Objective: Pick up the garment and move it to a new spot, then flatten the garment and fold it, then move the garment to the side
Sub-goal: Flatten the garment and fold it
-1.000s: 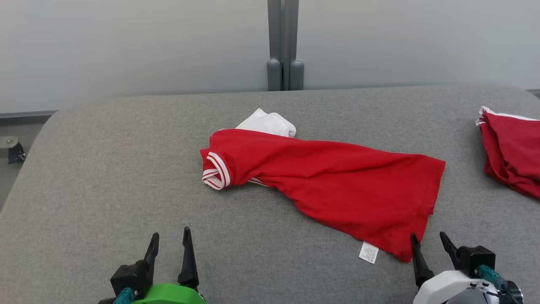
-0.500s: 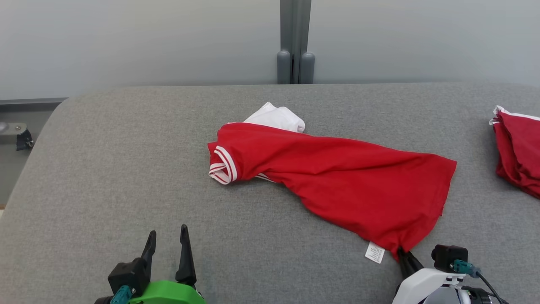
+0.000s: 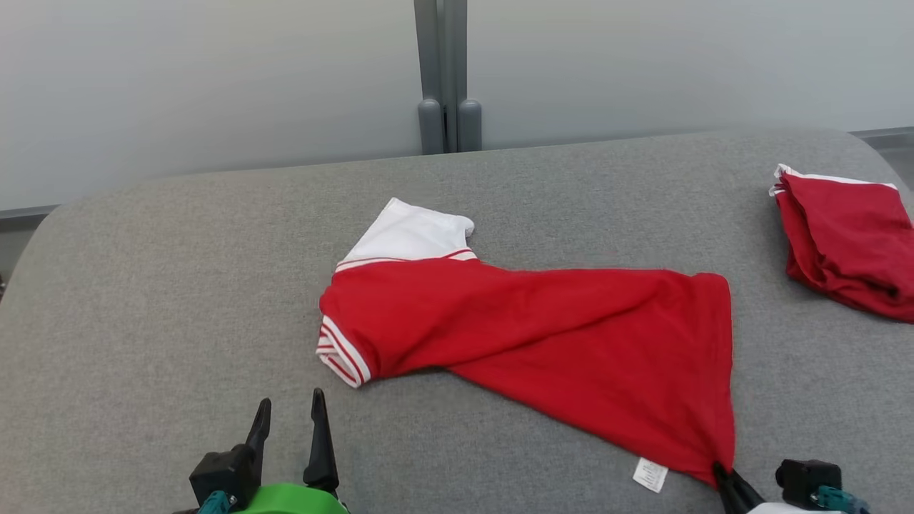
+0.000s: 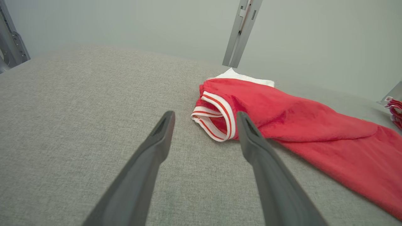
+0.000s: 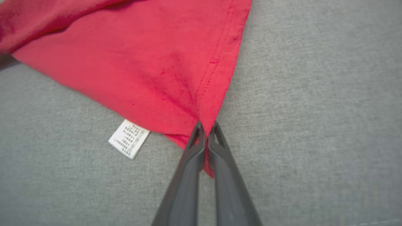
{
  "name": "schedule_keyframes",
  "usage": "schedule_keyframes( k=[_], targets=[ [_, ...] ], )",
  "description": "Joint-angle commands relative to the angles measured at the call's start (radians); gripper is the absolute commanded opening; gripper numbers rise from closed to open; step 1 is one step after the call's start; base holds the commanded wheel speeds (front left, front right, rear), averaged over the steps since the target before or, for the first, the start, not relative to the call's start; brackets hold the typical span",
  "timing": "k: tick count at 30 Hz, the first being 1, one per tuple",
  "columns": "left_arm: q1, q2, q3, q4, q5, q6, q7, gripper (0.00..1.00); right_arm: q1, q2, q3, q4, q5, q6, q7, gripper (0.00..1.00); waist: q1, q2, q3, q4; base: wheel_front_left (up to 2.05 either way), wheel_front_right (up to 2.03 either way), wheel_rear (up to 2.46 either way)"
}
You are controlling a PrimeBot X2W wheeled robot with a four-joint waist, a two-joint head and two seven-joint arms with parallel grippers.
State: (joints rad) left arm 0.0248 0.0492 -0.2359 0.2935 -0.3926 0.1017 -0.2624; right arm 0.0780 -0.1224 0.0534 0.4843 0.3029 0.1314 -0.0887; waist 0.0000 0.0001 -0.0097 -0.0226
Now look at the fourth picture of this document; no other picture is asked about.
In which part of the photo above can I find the aluminium wall rail with clip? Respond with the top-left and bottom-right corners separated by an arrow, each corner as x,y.
222,0 -> 263,68

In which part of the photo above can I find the red jacket with white trim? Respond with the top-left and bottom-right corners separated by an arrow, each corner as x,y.
191,67 -> 402,220

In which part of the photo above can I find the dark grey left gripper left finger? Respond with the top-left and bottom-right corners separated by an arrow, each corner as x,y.
82,110 -> 176,226

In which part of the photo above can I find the grey metal bracket left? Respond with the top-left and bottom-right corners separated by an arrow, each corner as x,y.
0,0 -> 31,74

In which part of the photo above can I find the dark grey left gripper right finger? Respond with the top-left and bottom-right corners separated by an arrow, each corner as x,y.
236,111 -> 329,226

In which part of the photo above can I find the crumpled red garment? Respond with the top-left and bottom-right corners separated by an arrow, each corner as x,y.
384,97 -> 402,130

